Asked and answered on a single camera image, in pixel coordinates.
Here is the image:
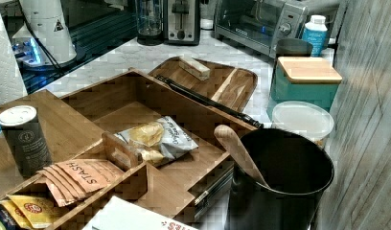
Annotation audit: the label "glass blender jar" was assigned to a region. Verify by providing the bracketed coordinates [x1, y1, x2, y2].
[135, 0, 163, 46]

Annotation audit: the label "wooden drawer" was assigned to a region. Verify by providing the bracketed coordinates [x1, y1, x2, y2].
[16, 70, 253, 230]

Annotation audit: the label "teal box with wooden lid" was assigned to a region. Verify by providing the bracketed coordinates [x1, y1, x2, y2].
[266, 57, 342, 119]

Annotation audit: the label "yellow tea packets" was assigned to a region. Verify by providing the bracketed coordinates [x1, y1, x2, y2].
[1, 195, 68, 229]

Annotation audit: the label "orange Stash tea packets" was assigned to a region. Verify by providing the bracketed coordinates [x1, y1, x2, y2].
[37, 159, 124, 207]

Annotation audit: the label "white paper towel roll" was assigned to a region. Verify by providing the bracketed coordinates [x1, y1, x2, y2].
[0, 13, 27, 104]

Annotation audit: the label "wooden spoon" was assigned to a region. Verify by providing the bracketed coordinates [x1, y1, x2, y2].
[214, 125, 268, 187]

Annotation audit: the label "small wooden divider block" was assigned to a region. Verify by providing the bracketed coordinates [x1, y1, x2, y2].
[102, 132, 139, 171]

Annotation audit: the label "blue white-capped bottle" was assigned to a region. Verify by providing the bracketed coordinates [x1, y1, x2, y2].
[302, 15, 328, 57]

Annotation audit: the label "silver toaster oven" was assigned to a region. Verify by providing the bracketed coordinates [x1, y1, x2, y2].
[214, 0, 309, 58]

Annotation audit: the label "clear plastic lidded container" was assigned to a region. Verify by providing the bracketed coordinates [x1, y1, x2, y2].
[272, 101, 334, 148]

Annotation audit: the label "silver black toaster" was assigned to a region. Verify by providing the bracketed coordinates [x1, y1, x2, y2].
[163, 0, 200, 45]

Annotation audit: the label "white paper box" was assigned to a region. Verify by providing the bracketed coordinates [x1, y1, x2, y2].
[82, 196, 197, 230]

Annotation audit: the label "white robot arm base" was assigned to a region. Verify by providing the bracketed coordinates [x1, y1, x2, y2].
[11, 0, 78, 68]

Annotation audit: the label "black utensil bucket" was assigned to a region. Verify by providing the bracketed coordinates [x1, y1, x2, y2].
[224, 128, 334, 230]

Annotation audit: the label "dark grey cylindrical canister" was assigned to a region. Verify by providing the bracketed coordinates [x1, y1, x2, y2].
[0, 105, 52, 177]

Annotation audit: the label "chip snack bag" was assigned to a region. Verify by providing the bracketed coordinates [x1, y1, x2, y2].
[116, 116, 198, 167]

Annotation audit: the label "wooden block on tray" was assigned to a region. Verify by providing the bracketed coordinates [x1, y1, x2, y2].
[179, 57, 210, 81]

